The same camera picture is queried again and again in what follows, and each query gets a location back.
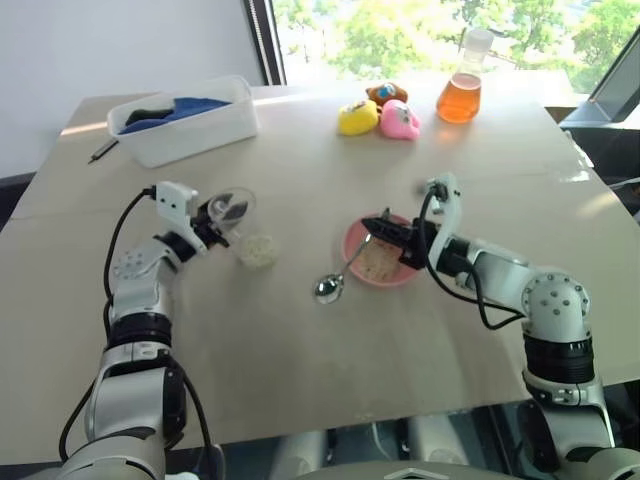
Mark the glass flask with orange liquid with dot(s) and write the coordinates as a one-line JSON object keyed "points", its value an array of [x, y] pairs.
{"points": [[460, 97]]}

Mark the black item in container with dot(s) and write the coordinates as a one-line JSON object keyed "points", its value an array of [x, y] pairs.
{"points": [[142, 116]]}

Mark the silver metal spoon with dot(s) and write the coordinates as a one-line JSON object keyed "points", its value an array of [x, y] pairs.
{"points": [[330, 290]]}

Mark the brown plush toy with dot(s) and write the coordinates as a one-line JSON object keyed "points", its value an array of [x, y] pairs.
{"points": [[386, 92]]}

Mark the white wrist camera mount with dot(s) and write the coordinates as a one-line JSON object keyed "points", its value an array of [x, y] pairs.
{"points": [[448, 210], [172, 202]]}

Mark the oatmeal in pink bowl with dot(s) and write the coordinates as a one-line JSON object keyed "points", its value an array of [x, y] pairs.
{"points": [[379, 262]]}

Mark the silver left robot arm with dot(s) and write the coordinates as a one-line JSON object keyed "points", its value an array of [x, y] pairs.
{"points": [[131, 395]]}

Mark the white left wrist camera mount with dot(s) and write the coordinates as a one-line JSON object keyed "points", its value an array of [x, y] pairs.
{"points": [[172, 202]]}

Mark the pink bowl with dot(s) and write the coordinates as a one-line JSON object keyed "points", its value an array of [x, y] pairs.
{"points": [[355, 250]]}

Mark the yellow plush toy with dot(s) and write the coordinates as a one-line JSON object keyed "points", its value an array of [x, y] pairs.
{"points": [[356, 117]]}

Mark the dark slanted window frame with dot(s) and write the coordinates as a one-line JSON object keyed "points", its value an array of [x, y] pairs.
{"points": [[617, 82]]}

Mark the white plastic container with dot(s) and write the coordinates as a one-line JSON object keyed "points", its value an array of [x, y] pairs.
{"points": [[200, 132]]}

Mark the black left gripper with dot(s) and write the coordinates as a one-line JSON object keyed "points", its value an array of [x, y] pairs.
{"points": [[207, 231]]}

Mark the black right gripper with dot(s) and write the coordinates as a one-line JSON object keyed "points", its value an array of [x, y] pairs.
{"points": [[413, 246]]}

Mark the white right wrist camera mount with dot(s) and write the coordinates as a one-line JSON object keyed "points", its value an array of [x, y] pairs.
{"points": [[448, 210]]}

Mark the blue cloth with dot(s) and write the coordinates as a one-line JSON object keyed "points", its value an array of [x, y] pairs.
{"points": [[192, 107]]}

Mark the clear plastic cup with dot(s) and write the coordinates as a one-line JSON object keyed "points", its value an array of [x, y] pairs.
{"points": [[245, 225]]}

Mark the pink plush toy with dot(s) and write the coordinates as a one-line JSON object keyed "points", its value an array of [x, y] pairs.
{"points": [[398, 120]]}

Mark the black window frame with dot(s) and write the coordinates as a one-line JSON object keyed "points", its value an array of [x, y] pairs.
{"points": [[270, 40]]}

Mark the grey pen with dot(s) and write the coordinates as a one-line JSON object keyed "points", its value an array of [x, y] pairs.
{"points": [[102, 151]]}

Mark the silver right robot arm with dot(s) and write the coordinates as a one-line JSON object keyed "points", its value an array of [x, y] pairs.
{"points": [[555, 300]]}

